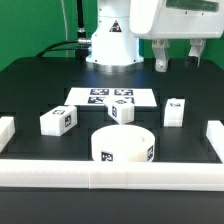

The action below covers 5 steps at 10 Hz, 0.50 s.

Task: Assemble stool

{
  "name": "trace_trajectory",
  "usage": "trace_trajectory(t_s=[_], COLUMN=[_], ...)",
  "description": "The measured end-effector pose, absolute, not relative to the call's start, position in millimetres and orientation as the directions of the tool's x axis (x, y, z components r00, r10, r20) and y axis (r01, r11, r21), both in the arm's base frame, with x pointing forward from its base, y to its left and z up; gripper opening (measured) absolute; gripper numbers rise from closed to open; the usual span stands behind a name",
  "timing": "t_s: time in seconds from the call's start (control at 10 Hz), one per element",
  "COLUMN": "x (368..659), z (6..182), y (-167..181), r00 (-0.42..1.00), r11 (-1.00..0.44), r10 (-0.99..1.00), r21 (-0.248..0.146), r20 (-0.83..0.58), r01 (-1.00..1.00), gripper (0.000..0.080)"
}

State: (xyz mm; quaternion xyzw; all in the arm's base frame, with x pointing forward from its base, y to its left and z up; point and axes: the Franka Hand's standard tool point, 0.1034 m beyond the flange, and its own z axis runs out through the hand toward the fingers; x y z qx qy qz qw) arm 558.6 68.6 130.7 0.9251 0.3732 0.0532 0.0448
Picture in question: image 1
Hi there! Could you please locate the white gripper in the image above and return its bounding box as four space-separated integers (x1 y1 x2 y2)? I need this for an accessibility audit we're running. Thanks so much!
130 0 224 72

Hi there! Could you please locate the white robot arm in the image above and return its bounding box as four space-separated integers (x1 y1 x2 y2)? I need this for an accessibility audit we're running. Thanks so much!
87 0 224 72

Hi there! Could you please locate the white paper marker sheet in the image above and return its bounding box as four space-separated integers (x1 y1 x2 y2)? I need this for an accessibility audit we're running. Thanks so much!
65 87 157 107

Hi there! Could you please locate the white U-shaped fence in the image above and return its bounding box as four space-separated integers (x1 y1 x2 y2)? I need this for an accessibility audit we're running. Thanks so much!
0 116 224 192

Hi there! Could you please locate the black cable upright connector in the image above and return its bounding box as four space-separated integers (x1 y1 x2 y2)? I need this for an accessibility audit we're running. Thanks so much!
76 0 86 38

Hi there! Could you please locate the thin white cable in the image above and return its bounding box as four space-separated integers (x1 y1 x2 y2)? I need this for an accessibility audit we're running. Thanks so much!
60 0 69 58

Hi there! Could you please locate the black thick cable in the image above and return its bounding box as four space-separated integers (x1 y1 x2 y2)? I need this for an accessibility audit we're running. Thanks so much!
35 40 92 61

